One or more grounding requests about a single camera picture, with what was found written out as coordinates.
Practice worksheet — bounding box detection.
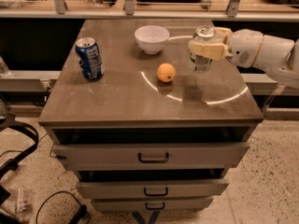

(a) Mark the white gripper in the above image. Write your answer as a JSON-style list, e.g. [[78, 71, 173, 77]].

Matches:
[[188, 27, 263, 68]]

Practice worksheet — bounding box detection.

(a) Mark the green white 7up can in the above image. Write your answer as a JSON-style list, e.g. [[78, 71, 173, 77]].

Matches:
[[188, 26, 216, 73]]

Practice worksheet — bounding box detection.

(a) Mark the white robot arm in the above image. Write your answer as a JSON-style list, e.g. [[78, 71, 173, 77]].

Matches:
[[188, 27, 299, 88]]

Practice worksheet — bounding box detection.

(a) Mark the white bowl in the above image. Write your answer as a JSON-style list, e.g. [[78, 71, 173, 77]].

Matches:
[[135, 25, 170, 54]]

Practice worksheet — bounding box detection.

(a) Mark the blue pepsi can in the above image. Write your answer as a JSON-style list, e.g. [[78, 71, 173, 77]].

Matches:
[[75, 37, 104, 81]]

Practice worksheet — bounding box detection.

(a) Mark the orange fruit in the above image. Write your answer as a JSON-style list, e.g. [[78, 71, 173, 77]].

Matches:
[[157, 63, 176, 83]]

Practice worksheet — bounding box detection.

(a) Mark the metal railing shelf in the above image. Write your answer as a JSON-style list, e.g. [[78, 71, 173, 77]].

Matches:
[[0, 0, 299, 22]]

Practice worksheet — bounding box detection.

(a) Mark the grey drawer cabinet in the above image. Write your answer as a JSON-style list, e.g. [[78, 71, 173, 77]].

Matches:
[[37, 18, 265, 213]]

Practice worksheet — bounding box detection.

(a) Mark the black chair base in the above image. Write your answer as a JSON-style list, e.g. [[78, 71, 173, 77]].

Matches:
[[0, 113, 39, 178]]

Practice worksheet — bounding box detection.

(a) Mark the top drawer with handle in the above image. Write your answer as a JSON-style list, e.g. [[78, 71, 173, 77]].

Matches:
[[53, 142, 249, 171]]

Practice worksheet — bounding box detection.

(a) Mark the drawer with handle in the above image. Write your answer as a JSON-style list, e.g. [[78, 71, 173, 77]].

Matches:
[[53, 142, 249, 171], [76, 179, 229, 199], [92, 197, 213, 212]]

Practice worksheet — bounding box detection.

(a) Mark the middle drawer with handle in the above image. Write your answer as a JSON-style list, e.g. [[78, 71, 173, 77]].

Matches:
[[76, 179, 229, 199]]

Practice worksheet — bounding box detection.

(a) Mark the bottom drawer with handle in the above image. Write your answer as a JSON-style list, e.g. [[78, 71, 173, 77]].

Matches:
[[92, 197, 213, 212]]

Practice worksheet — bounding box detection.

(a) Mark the black cable on floor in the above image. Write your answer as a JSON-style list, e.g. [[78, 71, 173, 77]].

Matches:
[[35, 190, 91, 224]]

